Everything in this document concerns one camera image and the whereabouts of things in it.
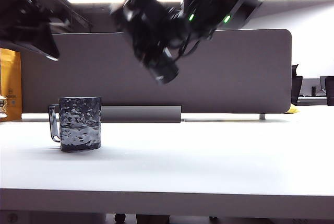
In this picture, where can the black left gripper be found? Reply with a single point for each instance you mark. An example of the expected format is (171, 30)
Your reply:
(23, 20)

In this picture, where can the textured dark glass mug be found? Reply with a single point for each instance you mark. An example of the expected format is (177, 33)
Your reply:
(79, 124)

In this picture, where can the black office chair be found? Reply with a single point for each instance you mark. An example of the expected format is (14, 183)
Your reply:
(296, 85)

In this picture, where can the silver partition foot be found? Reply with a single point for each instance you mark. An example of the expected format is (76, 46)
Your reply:
(262, 116)

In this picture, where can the large grey desk partition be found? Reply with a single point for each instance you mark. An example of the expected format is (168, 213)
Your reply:
(221, 77)

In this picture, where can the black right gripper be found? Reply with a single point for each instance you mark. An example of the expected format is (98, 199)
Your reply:
(167, 17)

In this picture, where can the small yellow object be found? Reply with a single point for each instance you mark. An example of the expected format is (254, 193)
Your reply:
(292, 109)

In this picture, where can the yellow paper bag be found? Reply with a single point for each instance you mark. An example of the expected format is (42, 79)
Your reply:
(10, 85)

